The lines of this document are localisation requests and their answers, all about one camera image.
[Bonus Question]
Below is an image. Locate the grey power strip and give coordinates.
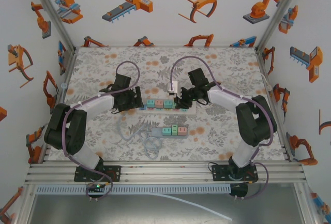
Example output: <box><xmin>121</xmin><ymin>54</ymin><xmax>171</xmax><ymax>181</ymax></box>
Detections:
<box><xmin>151</xmin><ymin>126</ymin><xmax>190</xmax><ymax>139</ymax></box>

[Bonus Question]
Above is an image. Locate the circuit board with green light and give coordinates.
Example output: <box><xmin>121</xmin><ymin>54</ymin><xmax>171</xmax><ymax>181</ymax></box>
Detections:
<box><xmin>86</xmin><ymin>182</ymin><xmax>107</xmax><ymax>191</ymax></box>

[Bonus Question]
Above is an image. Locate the grey power strip cable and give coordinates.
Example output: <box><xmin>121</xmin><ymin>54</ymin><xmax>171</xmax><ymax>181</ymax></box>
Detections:
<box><xmin>115</xmin><ymin>115</ymin><xmax>162</xmax><ymax>160</ymax></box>

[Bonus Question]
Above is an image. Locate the aluminium frame rail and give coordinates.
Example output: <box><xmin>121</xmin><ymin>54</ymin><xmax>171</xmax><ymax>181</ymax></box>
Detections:
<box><xmin>24</xmin><ymin>162</ymin><xmax>310</xmax><ymax>185</ymax></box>

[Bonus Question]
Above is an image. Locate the white slotted cable duct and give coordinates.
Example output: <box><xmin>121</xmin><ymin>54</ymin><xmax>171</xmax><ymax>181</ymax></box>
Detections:
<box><xmin>36</xmin><ymin>184</ymin><xmax>231</xmax><ymax>195</ymax></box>

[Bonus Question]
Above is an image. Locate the aluminium frame post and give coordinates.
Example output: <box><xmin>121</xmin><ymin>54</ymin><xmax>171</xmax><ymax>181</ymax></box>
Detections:
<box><xmin>25</xmin><ymin>0</ymin><xmax>78</xmax><ymax>53</ymax></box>
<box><xmin>254</xmin><ymin>0</ymin><xmax>308</xmax><ymax>52</ymax></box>

